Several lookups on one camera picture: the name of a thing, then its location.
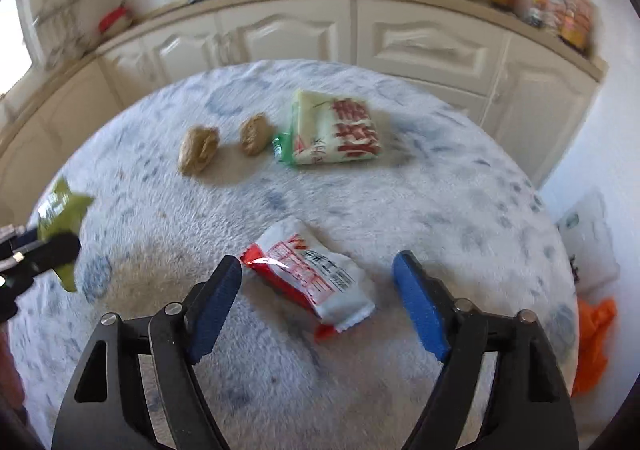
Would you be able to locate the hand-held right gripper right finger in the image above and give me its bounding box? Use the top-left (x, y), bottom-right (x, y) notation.
top-left (391, 250), bottom-right (581, 450)

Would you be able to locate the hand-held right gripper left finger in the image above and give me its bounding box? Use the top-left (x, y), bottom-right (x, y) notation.
top-left (50, 255), bottom-right (243, 450)

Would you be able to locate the green wrapper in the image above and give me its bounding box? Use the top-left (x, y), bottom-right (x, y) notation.
top-left (36, 177), bottom-right (96, 293)

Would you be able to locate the red white snack wrapper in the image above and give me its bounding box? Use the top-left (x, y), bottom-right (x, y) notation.
top-left (240, 217), bottom-right (377, 342)

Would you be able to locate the orange plastic bag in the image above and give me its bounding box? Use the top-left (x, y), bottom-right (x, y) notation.
top-left (570, 297), bottom-right (618, 398)

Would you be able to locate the person's left forearm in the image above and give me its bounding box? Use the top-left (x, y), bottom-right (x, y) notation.
top-left (0, 335), bottom-right (26, 431)

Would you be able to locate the round table blue-white cloth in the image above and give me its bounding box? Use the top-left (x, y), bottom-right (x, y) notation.
top-left (7, 59), bottom-right (581, 450)

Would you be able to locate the brown walnut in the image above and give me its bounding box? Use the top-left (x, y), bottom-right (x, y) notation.
top-left (177, 125), bottom-right (221, 176)
top-left (239, 113), bottom-right (273, 157)

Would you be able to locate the white rice sack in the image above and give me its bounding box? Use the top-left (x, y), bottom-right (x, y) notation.
top-left (556, 190), bottom-right (621, 293)

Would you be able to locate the green white snack packet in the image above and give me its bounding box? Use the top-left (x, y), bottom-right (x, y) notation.
top-left (271, 87), bottom-right (383, 168)

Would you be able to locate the red container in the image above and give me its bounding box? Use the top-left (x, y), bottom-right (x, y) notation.
top-left (97, 5), bottom-right (133, 33)

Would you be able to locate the cream kitchen base cabinet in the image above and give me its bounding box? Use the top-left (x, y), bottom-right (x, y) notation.
top-left (0, 0), bottom-right (608, 231)

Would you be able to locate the cluster of condiment bottles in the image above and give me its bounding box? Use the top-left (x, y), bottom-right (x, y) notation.
top-left (525, 0), bottom-right (598, 53)

